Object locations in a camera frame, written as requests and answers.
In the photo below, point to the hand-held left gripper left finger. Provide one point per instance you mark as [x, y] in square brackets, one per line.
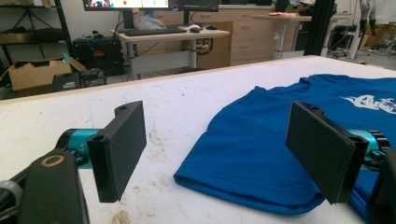
[118, 149]

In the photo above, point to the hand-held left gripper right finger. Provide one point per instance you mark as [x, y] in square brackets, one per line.
[320, 149]

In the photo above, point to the blue t-shirt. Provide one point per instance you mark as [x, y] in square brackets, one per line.
[249, 140]

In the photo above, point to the white table mat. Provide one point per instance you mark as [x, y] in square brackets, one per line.
[171, 102]

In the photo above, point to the light wooden table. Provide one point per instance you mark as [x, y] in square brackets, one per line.
[155, 79]

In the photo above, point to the black equipment case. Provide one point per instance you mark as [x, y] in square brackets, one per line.
[96, 53]

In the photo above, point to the open cardboard box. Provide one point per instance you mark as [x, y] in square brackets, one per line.
[34, 77]

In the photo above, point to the white-framed standing desk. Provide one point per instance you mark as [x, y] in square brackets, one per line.
[281, 37]

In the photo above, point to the black keyboard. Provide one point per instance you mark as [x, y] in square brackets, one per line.
[152, 31]

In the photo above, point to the wooden-top desk with white legs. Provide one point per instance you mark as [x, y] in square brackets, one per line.
[174, 35]

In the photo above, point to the clear plastic bag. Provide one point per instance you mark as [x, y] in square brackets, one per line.
[149, 22]

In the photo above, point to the black shelf rack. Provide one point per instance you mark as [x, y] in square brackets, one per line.
[63, 25]

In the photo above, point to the wooden drawer cabinet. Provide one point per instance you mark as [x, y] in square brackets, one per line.
[249, 31]

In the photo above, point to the closed cardboard box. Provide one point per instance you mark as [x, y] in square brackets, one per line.
[218, 53]

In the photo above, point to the lit computer monitor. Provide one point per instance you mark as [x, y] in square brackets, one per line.
[140, 3]

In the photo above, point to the black metal frame post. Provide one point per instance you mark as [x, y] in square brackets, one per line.
[317, 25]

